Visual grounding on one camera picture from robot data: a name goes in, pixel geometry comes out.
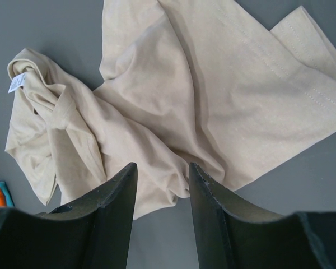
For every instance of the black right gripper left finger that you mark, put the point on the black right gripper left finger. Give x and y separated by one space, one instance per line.
92 231

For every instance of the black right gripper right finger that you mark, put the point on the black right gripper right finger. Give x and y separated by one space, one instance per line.
231 232

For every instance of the beige t shirt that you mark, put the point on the beige t shirt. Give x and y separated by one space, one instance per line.
184 81

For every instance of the light blue folded t shirt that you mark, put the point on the light blue folded t shirt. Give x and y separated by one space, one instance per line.
6 192

